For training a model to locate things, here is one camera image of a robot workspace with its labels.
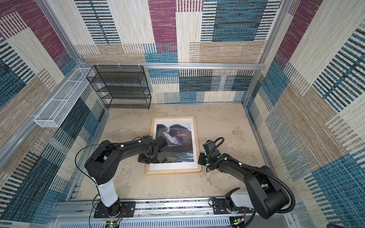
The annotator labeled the wooden picture frame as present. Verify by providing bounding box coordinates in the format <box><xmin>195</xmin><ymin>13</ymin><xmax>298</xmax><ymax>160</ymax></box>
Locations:
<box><xmin>144</xmin><ymin>115</ymin><xmax>202</xmax><ymax>175</ymax></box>

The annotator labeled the waterfall photo with white border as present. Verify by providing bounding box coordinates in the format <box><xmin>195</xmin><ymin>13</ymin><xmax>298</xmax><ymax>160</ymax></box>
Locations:
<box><xmin>149</xmin><ymin>118</ymin><xmax>199</xmax><ymax>172</ymax></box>

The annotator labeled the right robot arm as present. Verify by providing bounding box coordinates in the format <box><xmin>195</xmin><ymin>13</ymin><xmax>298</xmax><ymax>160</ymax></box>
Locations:
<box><xmin>198</xmin><ymin>137</ymin><xmax>296</xmax><ymax>219</ymax></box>

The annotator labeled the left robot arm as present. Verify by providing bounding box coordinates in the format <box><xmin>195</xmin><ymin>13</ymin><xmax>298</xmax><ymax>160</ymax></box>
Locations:
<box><xmin>84</xmin><ymin>135</ymin><xmax>168</xmax><ymax>218</ymax></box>

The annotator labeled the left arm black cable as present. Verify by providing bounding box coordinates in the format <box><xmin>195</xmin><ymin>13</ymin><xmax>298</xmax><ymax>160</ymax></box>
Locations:
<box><xmin>75</xmin><ymin>143</ymin><xmax>126</xmax><ymax>228</ymax></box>

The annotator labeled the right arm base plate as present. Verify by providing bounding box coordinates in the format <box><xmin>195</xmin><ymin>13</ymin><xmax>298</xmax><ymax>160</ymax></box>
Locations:
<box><xmin>208</xmin><ymin>197</ymin><xmax>253</xmax><ymax>215</ymax></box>

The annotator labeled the aluminium front rail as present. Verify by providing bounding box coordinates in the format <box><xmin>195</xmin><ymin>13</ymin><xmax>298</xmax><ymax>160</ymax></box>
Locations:
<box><xmin>47</xmin><ymin>197</ymin><xmax>300</xmax><ymax>228</ymax></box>

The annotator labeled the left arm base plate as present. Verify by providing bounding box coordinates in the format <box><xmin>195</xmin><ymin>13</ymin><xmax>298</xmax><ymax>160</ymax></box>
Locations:
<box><xmin>93</xmin><ymin>201</ymin><xmax>136</xmax><ymax>219</ymax></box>

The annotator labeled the black wire shelf rack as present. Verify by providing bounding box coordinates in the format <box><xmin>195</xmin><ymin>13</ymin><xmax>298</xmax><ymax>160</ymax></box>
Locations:
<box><xmin>86</xmin><ymin>65</ymin><xmax>152</xmax><ymax>109</ymax></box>

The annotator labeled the white mesh wall basket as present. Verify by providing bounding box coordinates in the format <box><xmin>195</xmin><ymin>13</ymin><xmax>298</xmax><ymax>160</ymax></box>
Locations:
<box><xmin>34</xmin><ymin>67</ymin><xmax>91</xmax><ymax>128</ymax></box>

